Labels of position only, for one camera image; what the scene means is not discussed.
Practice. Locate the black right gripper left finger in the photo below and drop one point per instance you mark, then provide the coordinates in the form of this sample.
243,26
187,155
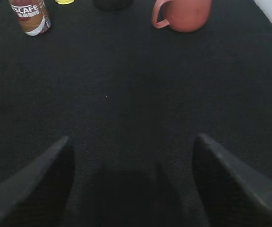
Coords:
37,195

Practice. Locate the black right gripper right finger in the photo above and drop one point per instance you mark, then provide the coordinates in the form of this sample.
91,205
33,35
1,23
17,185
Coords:
232,193

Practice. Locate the Nescafe coffee bottle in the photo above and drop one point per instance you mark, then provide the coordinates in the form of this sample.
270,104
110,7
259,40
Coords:
32,16

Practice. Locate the yellow paper cup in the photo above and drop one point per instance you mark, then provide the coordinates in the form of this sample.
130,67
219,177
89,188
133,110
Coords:
64,2

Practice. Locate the black table cloth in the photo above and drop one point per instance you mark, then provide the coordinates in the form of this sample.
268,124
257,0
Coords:
132,99

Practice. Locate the pink ceramic mug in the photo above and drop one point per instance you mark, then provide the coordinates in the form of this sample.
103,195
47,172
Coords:
181,15

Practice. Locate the black mug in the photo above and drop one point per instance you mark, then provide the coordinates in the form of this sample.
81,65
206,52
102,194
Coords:
112,5

